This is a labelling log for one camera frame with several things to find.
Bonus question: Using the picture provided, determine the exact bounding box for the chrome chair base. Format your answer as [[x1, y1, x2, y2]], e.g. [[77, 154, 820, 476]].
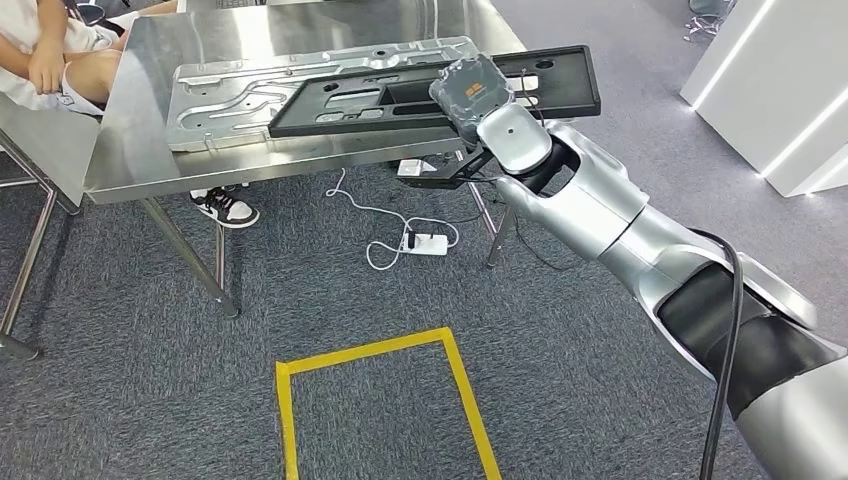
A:
[[685, 0, 737, 41]]

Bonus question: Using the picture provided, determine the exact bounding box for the person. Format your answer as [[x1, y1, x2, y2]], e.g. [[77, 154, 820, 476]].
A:
[[0, 0, 180, 119]]

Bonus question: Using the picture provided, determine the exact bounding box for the white lit display stand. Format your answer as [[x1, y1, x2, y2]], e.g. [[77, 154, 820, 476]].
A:
[[680, 0, 848, 198]]

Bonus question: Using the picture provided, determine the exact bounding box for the grey stamped metal panel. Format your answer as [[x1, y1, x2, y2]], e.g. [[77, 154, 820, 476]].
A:
[[165, 36, 482, 154]]

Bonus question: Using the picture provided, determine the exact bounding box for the white power strip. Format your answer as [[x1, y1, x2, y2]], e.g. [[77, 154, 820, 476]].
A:
[[400, 233, 450, 256]]

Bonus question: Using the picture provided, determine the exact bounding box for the yellow floor tape square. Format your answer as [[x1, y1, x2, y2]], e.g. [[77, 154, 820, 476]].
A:
[[275, 327, 503, 480]]

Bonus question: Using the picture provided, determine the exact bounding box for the stainless steel workbench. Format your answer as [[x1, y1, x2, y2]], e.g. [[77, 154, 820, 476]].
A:
[[83, 0, 531, 321]]

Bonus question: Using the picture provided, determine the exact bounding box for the stainless steel table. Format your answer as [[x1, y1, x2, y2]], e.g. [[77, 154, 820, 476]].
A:
[[0, 92, 101, 362]]

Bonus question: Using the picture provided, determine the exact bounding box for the black plastic plate frame part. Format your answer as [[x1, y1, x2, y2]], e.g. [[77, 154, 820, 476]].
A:
[[268, 44, 602, 139]]

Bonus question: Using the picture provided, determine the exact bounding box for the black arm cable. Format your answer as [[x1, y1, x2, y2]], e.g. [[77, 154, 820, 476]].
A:
[[688, 228, 747, 480]]

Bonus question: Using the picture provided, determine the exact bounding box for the white power cable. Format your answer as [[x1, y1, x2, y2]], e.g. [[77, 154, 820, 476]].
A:
[[324, 168, 460, 272]]

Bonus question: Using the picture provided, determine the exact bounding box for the person's black white sneaker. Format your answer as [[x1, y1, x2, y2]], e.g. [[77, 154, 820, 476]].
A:
[[190, 186, 261, 230]]

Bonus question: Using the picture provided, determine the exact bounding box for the black stool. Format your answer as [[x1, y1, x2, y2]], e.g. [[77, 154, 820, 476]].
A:
[[62, 0, 107, 28]]

